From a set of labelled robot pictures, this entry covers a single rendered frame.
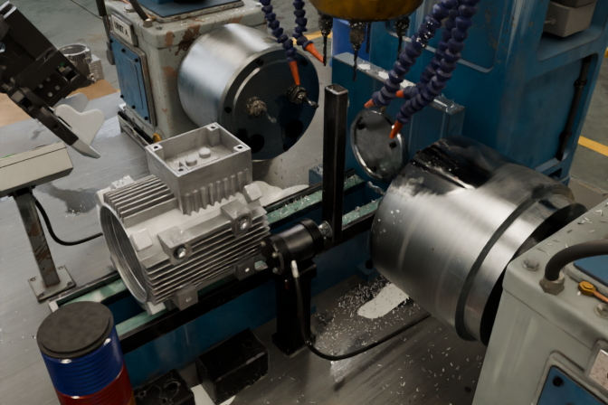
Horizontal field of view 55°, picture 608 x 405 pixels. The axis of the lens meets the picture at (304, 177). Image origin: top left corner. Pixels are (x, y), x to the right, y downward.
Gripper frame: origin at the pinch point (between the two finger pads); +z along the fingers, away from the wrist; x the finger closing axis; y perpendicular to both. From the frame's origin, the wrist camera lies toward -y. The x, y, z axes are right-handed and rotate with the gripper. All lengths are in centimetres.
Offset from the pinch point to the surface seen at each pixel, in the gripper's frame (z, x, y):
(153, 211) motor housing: 8.8, -9.8, 0.5
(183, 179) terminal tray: 7.4, -10.9, 6.5
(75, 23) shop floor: 157, 399, 36
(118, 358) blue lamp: -6.0, -37.9, -8.1
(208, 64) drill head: 20.1, 23.8, 26.0
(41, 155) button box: 6.6, 17.8, -6.8
